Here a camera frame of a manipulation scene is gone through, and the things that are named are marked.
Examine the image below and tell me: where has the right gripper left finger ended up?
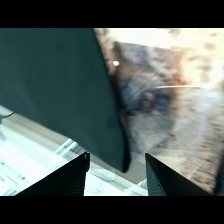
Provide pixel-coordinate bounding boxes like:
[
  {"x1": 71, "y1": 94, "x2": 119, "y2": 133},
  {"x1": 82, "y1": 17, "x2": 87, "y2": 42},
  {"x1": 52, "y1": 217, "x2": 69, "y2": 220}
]
[{"x1": 15, "y1": 151, "x2": 91, "y2": 197}]

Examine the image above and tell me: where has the dark green garment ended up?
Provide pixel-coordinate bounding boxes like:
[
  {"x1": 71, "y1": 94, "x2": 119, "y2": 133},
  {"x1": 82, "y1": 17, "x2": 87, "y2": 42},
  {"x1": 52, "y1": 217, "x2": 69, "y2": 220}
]
[{"x1": 0, "y1": 28, "x2": 132, "y2": 174}]

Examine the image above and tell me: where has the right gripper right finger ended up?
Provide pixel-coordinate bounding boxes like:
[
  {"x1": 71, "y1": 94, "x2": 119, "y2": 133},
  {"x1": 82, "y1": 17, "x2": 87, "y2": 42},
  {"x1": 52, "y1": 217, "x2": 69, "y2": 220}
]
[{"x1": 144, "y1": 152, "x2": 212, "y2": 197}]

